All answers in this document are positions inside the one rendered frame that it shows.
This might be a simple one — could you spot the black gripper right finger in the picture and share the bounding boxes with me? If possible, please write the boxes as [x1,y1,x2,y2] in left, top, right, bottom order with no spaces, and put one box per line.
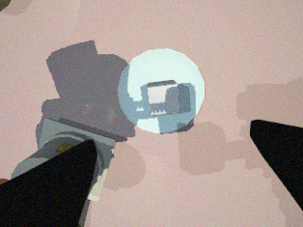
[250,120,303,210]

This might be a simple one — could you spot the grey cylinder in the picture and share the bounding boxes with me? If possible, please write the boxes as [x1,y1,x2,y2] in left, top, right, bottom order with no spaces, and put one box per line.
[11,136,99,195]

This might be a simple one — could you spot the orange cylinder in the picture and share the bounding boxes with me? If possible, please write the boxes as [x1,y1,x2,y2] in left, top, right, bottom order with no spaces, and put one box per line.
[0,179,9,184]

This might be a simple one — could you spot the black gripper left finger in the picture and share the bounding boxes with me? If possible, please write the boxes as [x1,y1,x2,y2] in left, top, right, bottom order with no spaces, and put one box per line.
[0,139,97,227]

